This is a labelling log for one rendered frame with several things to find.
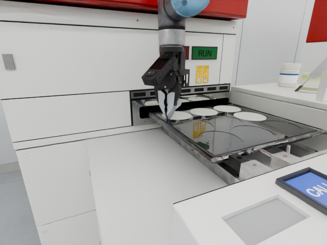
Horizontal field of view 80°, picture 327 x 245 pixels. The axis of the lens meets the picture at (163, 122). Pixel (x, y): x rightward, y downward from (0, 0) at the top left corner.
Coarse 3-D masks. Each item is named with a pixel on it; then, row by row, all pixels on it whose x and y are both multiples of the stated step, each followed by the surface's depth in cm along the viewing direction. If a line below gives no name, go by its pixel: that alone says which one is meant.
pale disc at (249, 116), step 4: (240, 112) 68; (244, 112) 68; (248, 112) 68; (236, 116) 64; (240, 116) 64; (244, 116) 64; (248, 116) 64; (252, 116) 64; (256, 116) 64; (260, 116) 64; (264, 116) 64; (252, 120) 60; (256, 120) 60; (260, 120) 60
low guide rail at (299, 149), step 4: (288, 144) 57; (292, 144) 56; (296, 144) 55; (300, 144) 55; (280, 148) 59; (284, 148) 58; (292, 148) 56; (296, 148) 55; (300, 148) 54; (304, 148) 53; (308, 148) 53; (292, 152) 56; (296, 152) 55; (300, 152) 54; (304, 152) 53; (308, 152) 52; (312, 152) 51; (300, 156) 54
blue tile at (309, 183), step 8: (304, 176) 21; (312, 176) 21; (296, 184) 20; (304, 184) 20; (312, 184) 20; (320, 184) 20; (304, 192) 18; (312, 192) 18; (320, 192) 18; (320, 200) 17
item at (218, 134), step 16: (160, 112) 68; (224, 112) 68; (256, 112) 68; (176, 128) 53; (192, 128) 53; (208, 128) 53; (224, 128) 53; (240, 128) 53; (256, 128) 53; (272, 128) 53; (288, 128) 53; (304, 128) 53; (208, 144) 44; (224, 144) 44; (240, 144) 43; (256, 144) 43
